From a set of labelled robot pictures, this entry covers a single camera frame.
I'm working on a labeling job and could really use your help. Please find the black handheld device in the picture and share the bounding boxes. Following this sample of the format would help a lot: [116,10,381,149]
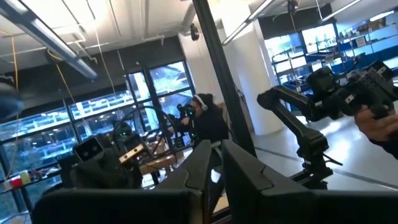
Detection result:
[176,103,197,121]

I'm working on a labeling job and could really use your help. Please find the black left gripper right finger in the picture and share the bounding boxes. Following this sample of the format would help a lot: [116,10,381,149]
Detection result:
[221,139,398,224]

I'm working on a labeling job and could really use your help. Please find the blue storage shelving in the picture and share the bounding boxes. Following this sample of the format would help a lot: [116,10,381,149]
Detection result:
[270,17,398,94]

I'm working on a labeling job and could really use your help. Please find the person's forearm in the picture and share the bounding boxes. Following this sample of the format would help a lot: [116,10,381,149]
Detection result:
[369,136,398,162]

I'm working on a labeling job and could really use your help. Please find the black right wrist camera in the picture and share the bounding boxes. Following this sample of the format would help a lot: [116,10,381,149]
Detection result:
[73,136,106,162]

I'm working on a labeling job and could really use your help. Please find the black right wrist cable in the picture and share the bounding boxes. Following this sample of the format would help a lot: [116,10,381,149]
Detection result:
[112,105,180,150]

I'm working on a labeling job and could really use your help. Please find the green cup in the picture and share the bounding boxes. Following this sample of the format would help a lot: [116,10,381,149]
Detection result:
[19,170,32,185]

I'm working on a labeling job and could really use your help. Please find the wooden side table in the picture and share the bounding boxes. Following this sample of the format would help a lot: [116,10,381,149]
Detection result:
[139,154,177,175]

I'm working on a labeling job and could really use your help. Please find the red cup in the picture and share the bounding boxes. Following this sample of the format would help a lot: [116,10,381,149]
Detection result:
[11,176,24,190]

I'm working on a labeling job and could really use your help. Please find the person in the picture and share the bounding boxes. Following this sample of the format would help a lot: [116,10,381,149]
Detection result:
[167,92,230,149]

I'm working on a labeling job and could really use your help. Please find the black aluminium rig frame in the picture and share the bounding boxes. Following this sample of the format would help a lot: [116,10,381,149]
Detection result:
[192,0,258,158]

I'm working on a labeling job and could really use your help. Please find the white square pillar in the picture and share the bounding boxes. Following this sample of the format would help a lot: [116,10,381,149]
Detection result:
[178,18,284,136]

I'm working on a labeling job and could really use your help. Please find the person's white headphones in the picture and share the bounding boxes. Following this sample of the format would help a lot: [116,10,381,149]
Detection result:
[192,94,208,112]

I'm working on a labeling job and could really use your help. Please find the ceiling strip light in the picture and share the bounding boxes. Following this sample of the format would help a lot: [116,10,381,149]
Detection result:
[221,0,277,47]

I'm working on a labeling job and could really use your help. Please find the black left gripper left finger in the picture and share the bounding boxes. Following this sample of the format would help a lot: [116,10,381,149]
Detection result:
[30,139,213,224]

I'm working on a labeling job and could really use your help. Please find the person's hand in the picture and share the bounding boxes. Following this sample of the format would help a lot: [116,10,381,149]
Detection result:
[353,104,398,143]

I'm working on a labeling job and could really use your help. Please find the long LED light bar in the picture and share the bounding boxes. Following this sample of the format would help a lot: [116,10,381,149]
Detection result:
[0,0,100,81]

